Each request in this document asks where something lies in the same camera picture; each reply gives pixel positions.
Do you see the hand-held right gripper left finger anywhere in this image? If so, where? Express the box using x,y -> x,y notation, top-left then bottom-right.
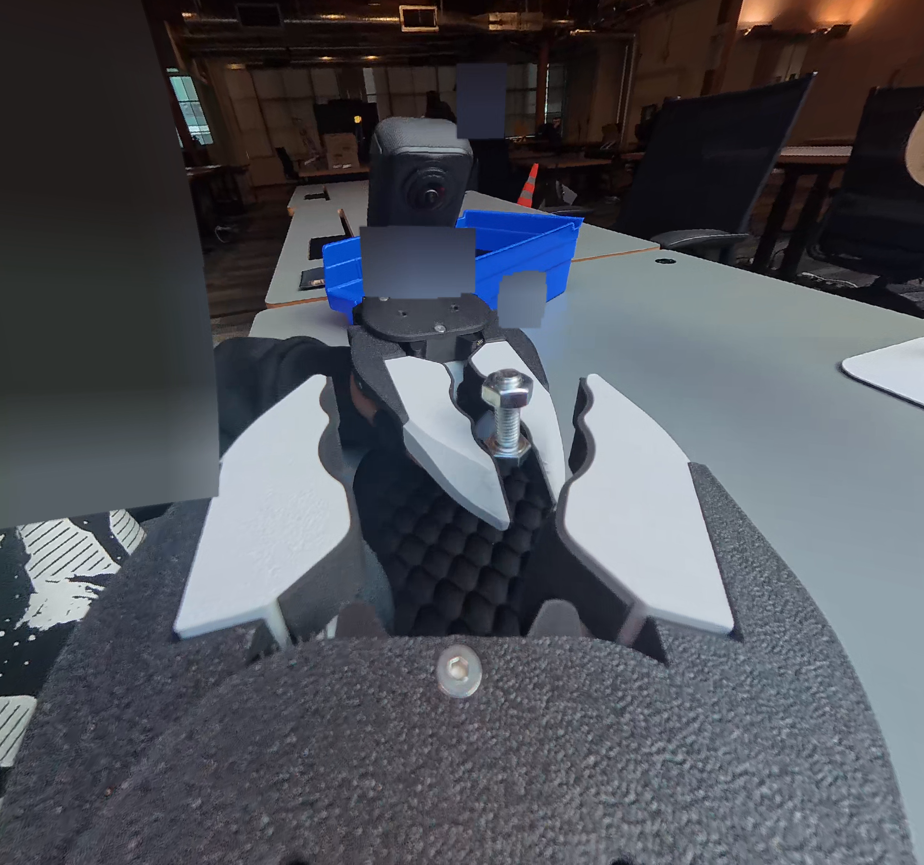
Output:
173,373 -> 355,641

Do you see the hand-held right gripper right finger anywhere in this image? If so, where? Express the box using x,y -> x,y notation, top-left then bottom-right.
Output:
556,373 -> 736,638

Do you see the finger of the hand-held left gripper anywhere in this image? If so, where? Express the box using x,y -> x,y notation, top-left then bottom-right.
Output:
469,341 -> 567,505
383,356 -> 512,530

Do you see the steel hex bolt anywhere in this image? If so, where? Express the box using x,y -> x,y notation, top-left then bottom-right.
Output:
480,369 -> 537,463

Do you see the steel hex nut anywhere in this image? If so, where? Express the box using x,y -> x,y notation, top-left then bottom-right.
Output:
480,369 -> 537,410

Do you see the blue plastic bin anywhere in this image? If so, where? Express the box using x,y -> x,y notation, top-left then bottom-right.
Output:
322,209 -> 584,324

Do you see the person's left hand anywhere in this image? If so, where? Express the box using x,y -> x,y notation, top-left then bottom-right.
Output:
214,334 -> 409,459

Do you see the black honeycomb wrist pad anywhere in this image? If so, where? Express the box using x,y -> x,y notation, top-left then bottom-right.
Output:
352,446 -> 557,638

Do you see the bright window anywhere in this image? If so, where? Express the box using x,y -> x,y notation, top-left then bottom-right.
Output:
167,69 -> 215,149

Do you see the black office chair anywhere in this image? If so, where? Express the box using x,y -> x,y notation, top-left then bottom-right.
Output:
808,85 -> 924,296
624,72 -> 820,264

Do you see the brown wooden desk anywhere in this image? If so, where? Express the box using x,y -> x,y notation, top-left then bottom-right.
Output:
751,145 -> 854,274

